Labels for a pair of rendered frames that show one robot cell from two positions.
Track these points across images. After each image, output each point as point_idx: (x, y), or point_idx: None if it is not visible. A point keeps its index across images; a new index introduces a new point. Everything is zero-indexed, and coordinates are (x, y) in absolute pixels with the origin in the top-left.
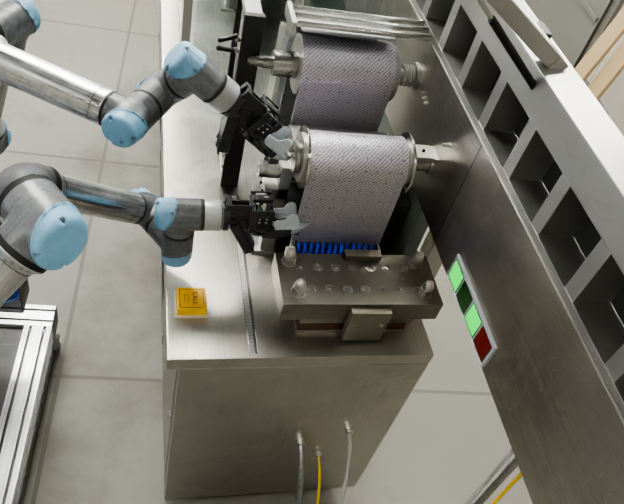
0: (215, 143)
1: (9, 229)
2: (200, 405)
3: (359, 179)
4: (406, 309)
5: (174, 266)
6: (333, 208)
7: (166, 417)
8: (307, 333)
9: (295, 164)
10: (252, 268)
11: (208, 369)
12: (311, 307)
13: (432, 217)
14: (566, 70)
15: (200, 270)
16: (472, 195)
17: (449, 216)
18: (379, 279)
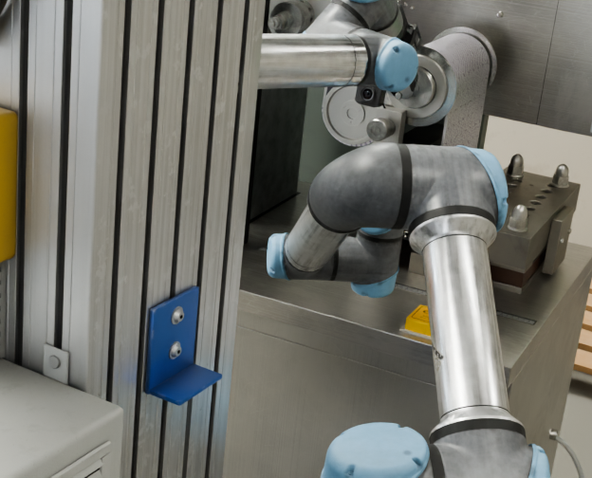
0: (365, 100)
1: (460, 193)
2: None
3: (471, 82)
4: (568, 204)
5: (391, 291)
6: (457, 136)
7: None
8: (525, 289)
9: (432, 88)
10: (399, 281)
11: (523, 368)
12: (539, 234)
13: (514, 104)
14: None
15: (377, 306)
16: (580, 30)
17: (549, 79)
18: (525, 193)
